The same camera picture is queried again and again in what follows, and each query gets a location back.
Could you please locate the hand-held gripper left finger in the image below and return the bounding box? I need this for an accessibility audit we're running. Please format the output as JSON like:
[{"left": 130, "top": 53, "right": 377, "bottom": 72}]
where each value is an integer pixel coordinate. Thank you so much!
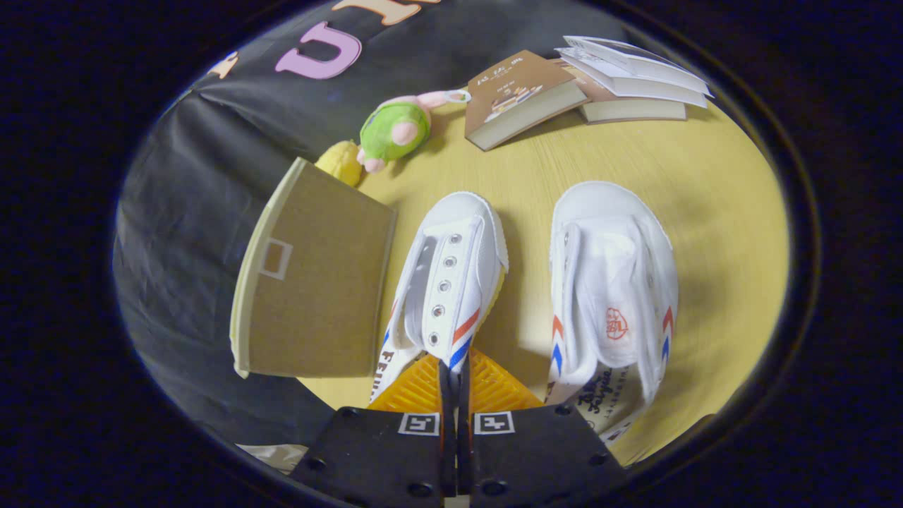
[{"left": 289, "top": 353, "right": 457, "bottom": 508}]

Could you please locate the tan storage box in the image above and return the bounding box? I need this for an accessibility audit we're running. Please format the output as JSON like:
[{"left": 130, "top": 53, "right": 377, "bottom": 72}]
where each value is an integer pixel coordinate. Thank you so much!
[{"left": 230, "top": 157, "right": 398, "bottom": 380}]

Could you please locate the brown cover book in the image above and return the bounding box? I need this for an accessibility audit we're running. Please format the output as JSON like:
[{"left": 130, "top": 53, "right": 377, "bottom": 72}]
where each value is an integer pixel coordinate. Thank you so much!
[{"left": 463, "top": 49, "right": 590, "bottom": 152}]

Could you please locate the green and pink plush toy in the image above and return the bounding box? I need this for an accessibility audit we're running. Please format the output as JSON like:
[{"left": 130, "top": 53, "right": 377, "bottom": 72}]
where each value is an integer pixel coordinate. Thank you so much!
[{"left": 356, "top": 89, "right": 472, "bottom": 174}]

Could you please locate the white canvas shoe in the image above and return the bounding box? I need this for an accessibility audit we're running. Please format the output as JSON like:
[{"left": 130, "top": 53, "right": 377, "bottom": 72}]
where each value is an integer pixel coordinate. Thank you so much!
[
  {"left": 545, "top": 181, "right": 679, "bottom": 444},
  {"left": 368, "top": 190, "right": 510, "bottom": 404}
]

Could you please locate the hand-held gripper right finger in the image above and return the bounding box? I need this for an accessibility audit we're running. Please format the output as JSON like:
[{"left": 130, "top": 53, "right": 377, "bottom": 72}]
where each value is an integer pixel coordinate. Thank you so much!
[{"left": 456, "top": 348, "right": 627, "bottom": 508}]

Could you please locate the yellow plush toy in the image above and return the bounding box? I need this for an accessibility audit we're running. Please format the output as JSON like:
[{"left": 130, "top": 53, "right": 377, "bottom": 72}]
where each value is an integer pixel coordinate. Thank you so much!
[{"left": 314, "top": 140, "right": 364, "bottom": 188}]

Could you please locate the white paperback book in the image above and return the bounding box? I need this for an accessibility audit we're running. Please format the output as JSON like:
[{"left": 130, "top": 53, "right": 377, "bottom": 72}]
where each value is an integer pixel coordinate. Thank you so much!
[{"left": 555, "top": 47, "right": 709, "bottom": 109}]

